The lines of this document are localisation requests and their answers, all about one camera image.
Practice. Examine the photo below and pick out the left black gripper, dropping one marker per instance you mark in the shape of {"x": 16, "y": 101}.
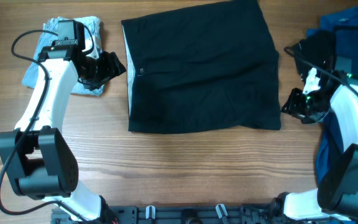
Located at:
{"x": 112, "y": 70}

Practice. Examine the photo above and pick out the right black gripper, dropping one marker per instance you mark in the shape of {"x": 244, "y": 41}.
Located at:
{"x": 292, "y": 106}

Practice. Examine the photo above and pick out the black shorts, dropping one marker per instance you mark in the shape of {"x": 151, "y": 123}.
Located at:
{"x": 201, "y": 68}

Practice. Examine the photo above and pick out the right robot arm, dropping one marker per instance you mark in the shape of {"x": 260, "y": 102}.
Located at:
{"x": 336, "y": 197}

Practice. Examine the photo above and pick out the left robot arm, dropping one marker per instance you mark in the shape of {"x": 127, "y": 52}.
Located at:
{"x": 36, "y": 159}

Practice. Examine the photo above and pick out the blue garment pile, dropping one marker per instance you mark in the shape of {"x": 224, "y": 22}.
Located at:
{"x": 344, "y": 25}

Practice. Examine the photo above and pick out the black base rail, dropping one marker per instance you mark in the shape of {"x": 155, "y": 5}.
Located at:
{"x": 242, "y": 214}

